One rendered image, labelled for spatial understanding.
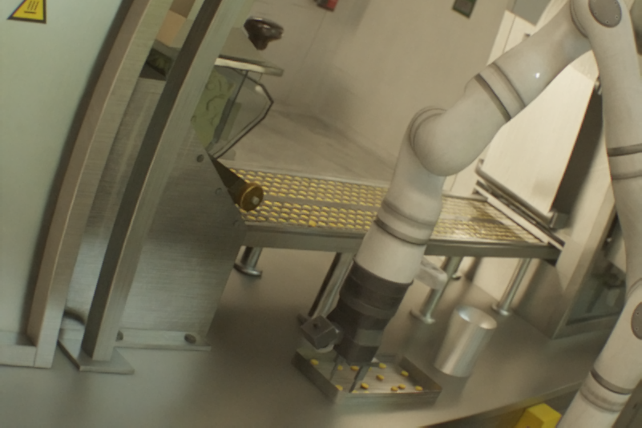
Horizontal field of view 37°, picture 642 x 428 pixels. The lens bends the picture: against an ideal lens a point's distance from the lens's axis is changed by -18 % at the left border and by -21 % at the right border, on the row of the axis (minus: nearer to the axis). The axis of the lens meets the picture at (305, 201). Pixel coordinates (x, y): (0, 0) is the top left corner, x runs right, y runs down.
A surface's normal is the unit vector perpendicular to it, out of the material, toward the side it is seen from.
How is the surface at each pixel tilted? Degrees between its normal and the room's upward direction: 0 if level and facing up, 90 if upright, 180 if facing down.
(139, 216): 90
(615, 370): 90
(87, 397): 0
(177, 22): 42
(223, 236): 90
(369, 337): 70
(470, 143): 80
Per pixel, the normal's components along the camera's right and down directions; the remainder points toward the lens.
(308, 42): 0.64, 0.46
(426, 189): 0.40, -0.81
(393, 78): -0.67, -0.07
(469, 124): 0.19, 0.04
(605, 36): -0.28, 0.18
